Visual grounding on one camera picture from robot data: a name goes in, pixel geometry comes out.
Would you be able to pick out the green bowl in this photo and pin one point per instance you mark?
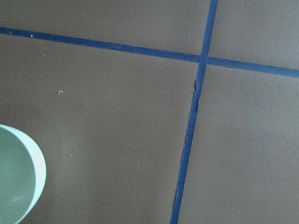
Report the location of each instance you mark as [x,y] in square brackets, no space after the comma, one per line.
[22,174]

